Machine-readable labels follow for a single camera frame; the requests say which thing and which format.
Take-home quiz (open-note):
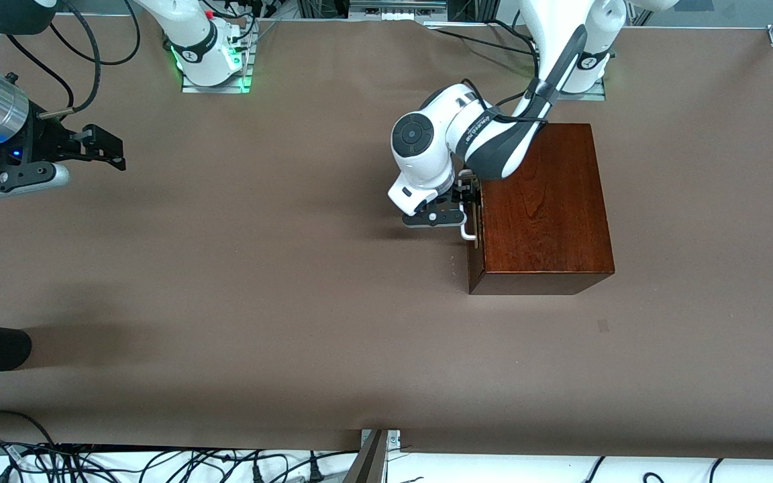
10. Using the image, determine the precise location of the looped black cable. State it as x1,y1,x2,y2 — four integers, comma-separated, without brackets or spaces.
48,0,142,66

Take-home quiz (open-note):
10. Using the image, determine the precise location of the brown paper table cover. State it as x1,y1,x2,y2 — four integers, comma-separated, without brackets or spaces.
0,15,773,462

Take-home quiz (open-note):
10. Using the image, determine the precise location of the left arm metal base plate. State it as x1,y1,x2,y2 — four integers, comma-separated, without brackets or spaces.
558,76,607,101

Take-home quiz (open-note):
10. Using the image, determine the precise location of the dark metal post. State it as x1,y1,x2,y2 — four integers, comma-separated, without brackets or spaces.
342,429,389,483

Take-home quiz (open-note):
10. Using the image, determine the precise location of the black frame post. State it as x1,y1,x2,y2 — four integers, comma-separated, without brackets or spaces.
447,0,500,24

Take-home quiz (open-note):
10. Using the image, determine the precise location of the long thin black cable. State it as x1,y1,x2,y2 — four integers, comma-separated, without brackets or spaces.
427,25,536,54

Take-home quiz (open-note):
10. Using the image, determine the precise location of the grey socket strip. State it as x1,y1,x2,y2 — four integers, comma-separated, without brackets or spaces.
348,0,449,22

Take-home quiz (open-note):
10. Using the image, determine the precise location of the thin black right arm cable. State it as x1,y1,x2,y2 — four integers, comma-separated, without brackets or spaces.
7,34,77,111

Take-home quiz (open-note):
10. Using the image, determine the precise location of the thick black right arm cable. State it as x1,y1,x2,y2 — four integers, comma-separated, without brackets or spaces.
36,0,104,120

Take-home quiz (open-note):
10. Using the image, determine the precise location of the wooden drawer with white handle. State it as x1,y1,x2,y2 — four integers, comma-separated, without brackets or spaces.
459,171,488,269

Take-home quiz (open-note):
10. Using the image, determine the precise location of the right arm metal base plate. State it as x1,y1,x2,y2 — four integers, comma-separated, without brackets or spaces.
181,19,254,94

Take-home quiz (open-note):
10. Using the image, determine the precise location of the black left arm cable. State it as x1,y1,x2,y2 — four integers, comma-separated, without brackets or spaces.
459,20,550,125

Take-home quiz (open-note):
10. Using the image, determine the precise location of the silver metal bracket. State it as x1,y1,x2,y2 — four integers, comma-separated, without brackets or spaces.
360,429,402,453

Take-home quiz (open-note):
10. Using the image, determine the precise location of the dark brown wooden cabinet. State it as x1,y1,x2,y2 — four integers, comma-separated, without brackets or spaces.
466,123,616,297

